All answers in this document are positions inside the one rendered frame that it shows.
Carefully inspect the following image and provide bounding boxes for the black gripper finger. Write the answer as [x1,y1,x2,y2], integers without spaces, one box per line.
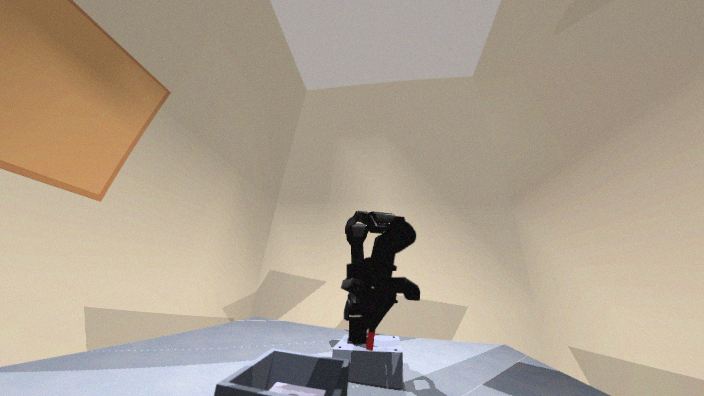
[354,290,373,331]
[368,291,398,333]

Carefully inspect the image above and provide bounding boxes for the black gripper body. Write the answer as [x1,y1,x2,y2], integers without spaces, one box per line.
[341,254,420,301]

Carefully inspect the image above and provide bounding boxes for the red peg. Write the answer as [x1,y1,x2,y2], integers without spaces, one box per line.
[365,330,375,351]

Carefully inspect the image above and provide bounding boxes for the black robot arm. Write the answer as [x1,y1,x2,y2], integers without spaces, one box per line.
[343,210,416,344]

